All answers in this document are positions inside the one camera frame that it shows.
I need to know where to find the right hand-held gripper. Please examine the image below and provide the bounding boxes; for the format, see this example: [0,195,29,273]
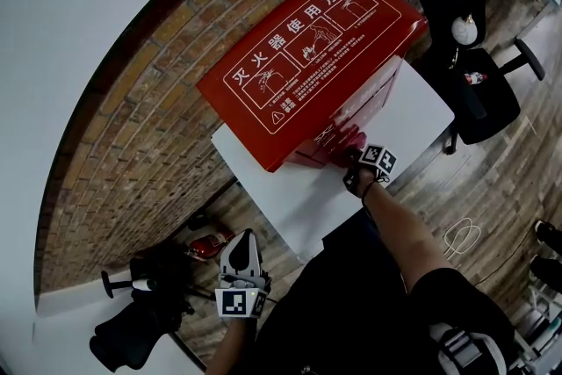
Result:
[342,143,399,198]

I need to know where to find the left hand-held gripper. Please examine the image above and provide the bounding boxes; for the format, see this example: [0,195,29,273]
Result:
[213,228,272,322]

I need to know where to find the red fire extinguisher box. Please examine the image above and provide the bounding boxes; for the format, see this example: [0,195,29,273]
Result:
[196,0,429,175]

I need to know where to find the person's left forearm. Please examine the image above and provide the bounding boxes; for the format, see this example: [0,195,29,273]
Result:
[205,317,261,375]

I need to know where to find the person's right forearm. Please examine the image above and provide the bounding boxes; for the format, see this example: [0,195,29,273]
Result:
[356,167,454,296]

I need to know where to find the black wristband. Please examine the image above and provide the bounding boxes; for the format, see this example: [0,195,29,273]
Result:
[360,179,379,207]

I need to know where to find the person's black shirt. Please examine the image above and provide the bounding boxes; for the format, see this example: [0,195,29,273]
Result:
[253,210,520,375]

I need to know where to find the black office chair with jacket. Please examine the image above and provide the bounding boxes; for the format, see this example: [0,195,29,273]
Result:
[410,0,547,155]

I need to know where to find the white round pendant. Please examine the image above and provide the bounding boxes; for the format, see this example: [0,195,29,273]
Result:
[451,15,479,45]

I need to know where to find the white metal rack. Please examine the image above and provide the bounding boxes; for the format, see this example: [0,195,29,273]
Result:
[512,285,562,375]

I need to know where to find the white cable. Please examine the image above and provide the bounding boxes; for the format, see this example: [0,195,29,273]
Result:
[443,217,482,259]

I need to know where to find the grey white harness strap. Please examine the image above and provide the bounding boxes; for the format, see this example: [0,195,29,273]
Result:
[428,322,510,375]

